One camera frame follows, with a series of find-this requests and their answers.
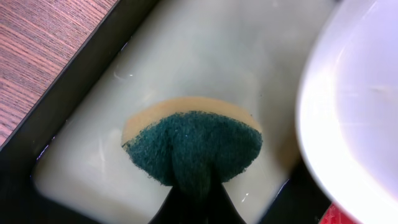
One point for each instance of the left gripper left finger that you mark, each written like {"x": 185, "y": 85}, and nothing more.
{"x": 177, "y": 208}

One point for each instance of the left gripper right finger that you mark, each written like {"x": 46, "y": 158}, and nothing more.
{"x": 218, "y": 208}

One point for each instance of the green yellow sponge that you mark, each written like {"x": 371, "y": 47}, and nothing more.
{"x": 192, "y": 142}

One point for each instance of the white round plate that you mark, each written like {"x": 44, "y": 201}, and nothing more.
{"x": 346, "y": 111}

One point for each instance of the red plastic tray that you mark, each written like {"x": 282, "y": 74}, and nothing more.
{"x": 335, "y": 215}

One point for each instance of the black water tray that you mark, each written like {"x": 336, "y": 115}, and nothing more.
{"x": 65, "y": 163}

